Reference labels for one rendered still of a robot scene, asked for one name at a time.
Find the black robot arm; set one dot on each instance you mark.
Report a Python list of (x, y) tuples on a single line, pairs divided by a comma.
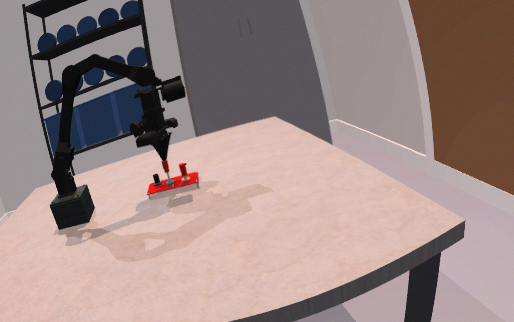
[(171, 90)]

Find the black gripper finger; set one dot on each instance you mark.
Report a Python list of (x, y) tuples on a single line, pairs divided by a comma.
[(161, 148), (168, 137)]

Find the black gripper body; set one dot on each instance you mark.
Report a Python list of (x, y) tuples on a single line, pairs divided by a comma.
[(157, 126)]

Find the red circuit board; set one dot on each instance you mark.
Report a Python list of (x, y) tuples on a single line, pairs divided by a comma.
[(170, 183)]

